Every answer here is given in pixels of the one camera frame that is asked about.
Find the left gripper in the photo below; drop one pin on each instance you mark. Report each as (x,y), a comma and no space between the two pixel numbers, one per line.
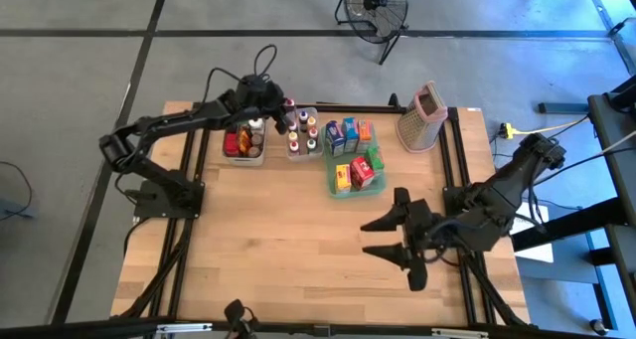
(258,98)

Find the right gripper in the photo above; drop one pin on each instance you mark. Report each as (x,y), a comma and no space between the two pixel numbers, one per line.
(422,229)

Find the red food colouring bottle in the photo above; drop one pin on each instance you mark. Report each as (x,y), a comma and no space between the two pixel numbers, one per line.
(294,146)
(313,131)
(289,105)

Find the purple food colouring bottle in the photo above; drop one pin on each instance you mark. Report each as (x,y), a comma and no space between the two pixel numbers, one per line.
(293,126)

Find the blue food colouring bottle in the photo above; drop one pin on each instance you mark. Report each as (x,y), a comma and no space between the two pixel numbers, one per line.
(303,116)

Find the yellow food colouring bottle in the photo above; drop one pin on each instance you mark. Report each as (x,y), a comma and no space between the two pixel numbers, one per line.
(293,136)

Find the orange food colouring bottle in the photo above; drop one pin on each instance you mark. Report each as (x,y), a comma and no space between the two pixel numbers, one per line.
(312,121)

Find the white-lid spice jar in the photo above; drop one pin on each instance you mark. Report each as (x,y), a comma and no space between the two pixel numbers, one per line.
(256,125)

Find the small brown spice jar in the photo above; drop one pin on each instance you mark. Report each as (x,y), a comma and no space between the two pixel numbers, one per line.
(257,140)

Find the green food colouring bottle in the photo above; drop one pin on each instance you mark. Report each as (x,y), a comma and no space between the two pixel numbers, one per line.
(311,143)

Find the clear glass jar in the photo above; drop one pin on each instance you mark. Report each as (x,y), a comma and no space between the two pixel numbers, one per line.
(254,151)

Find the dark blue cereal box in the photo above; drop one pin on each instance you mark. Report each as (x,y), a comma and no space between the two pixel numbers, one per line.
(336,139)

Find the red cereal box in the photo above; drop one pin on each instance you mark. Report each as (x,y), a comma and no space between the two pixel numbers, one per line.
(362,173)

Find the yellow Corn Pops box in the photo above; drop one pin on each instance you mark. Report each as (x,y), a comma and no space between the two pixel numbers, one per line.
(343,178)

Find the green cereal box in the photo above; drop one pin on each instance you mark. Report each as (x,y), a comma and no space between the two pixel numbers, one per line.
(375,159)

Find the orange snack box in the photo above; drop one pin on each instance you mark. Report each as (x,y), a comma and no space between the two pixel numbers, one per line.
(365,131)

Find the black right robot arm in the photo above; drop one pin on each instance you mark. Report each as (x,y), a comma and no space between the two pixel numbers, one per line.
(507,195)

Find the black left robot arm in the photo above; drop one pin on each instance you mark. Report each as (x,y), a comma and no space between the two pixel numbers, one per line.
(164,125)

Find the clear plastic bin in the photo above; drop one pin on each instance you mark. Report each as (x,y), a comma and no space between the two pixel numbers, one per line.
(304,155)

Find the teal plastic tray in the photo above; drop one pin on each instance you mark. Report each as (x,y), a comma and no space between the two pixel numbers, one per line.
(355,192)

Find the frosted white plastic bin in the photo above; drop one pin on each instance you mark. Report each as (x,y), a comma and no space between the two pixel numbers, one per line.
(243,160)

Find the pink metal box grater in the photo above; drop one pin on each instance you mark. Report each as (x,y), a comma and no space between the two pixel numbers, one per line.
(422,115)

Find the black floor fan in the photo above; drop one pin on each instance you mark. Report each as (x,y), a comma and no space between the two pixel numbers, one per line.
(371,2)

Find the white paper sheet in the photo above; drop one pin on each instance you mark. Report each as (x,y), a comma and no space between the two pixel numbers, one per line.
(539,249)

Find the dark metal floor bar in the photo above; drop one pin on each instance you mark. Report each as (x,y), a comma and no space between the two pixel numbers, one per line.
(561,108)

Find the black caster wheel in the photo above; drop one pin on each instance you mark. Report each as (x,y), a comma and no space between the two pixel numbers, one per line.
(598,326)

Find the black metal workbench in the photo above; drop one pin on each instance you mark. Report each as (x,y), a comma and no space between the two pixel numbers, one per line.
(616,115)

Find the black gantry crossbar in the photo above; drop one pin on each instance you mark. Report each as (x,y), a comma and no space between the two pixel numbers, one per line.
(99,329)

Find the grey floor object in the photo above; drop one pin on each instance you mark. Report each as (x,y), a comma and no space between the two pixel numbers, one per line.
(12,212)

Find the black aluminium table frame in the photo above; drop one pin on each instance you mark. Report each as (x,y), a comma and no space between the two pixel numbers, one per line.
(348,109)

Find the silver metal bracket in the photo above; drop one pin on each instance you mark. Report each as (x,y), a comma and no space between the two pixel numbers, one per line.
(459,333)
(184,327)

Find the small black camera device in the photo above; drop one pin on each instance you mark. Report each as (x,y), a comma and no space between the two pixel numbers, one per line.
(234,311)

